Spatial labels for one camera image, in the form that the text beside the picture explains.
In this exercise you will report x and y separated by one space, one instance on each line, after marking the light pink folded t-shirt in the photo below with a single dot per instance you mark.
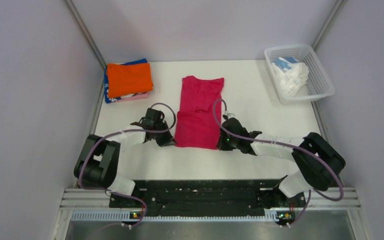
132 97

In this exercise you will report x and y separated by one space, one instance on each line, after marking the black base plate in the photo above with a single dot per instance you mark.
207 198

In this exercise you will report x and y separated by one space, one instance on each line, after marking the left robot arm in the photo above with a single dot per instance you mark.
97 164

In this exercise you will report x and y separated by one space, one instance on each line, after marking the light blue cloth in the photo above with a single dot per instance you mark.
285 63

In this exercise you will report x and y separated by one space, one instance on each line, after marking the blue folded t-shirt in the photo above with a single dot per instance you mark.
107 99

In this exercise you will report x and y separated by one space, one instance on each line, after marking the white cable duct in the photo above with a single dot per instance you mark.
125 216

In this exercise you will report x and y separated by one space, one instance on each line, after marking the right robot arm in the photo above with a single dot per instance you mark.
319 164

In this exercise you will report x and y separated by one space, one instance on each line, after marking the aluminium rail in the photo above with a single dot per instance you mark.
81 199

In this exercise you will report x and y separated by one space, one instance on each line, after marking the orange folded t-shirt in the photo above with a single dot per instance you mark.
129 79

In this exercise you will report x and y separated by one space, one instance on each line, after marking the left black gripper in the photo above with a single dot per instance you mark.
168 140

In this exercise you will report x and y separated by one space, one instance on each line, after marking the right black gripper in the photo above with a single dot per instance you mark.
221 144

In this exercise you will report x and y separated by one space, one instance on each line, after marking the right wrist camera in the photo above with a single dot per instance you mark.
229 115

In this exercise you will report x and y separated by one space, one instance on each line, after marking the white plastic basket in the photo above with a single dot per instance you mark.
319 84

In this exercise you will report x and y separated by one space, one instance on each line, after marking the white crumpled t-shirt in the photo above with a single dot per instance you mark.
291 81

